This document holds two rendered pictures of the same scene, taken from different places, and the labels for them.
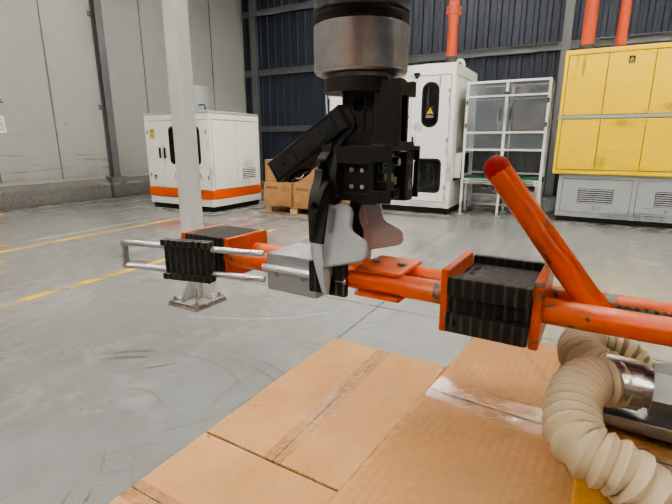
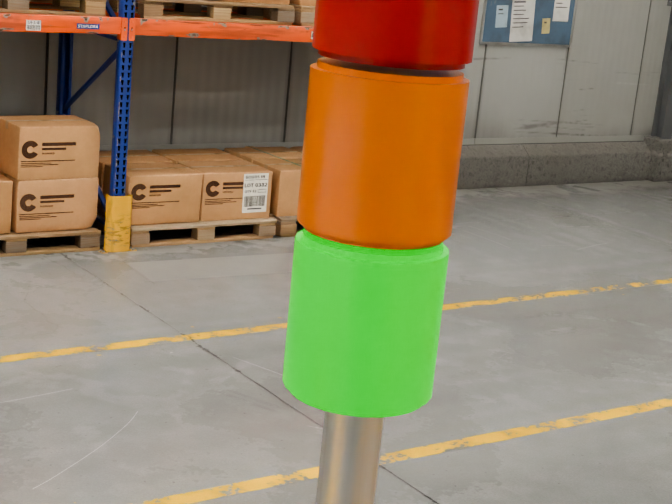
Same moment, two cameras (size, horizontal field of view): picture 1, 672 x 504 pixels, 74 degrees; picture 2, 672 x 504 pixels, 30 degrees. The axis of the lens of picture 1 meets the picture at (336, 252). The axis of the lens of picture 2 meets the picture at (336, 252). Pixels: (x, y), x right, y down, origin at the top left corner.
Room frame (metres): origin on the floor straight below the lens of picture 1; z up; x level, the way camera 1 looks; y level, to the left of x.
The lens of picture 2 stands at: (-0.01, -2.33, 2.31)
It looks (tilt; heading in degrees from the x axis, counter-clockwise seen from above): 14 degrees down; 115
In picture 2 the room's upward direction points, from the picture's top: 6 degrees clockwise
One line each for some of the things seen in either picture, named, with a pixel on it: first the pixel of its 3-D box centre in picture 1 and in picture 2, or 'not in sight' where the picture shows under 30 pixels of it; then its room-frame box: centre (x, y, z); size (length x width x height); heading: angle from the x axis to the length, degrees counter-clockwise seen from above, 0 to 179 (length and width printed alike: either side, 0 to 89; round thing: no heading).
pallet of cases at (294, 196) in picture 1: (308, 185); not in sight; (7.80, 0.48, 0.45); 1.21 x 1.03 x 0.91; 61
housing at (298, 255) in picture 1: (306, 268); not in sight; (0.50, 0.03, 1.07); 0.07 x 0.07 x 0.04; 59
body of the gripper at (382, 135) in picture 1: (366, 144); not in sight; (0.46, -0.03, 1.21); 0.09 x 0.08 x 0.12; 58
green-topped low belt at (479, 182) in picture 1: (501, 195); not in sight; (7.48, -2.79, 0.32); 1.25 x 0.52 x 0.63; 61
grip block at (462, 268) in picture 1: (497, 295); not in sight; (0.39, -0.15, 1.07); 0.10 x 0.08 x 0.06; 149
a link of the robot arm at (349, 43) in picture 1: (362, 56); not in sight; (0.46, -0.03, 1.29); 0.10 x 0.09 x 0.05; 148
